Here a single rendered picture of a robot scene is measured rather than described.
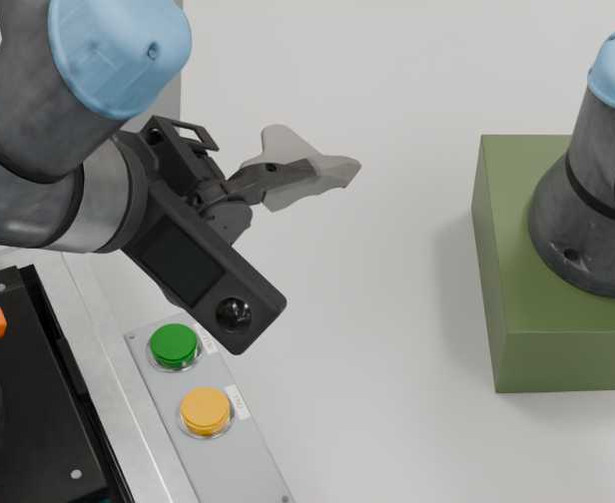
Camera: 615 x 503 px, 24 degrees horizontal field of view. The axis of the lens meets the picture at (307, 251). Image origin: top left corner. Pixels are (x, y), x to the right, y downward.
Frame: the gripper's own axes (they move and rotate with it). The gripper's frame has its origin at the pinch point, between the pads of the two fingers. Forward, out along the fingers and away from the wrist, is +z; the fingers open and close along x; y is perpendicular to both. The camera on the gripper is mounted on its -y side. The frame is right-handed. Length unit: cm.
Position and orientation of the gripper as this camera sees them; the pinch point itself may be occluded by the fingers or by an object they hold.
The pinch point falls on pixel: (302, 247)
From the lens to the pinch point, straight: 104.6
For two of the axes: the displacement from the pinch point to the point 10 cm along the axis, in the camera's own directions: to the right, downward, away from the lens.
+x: -6.1, 6.9, 3.8
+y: -5.2, -7.2, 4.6
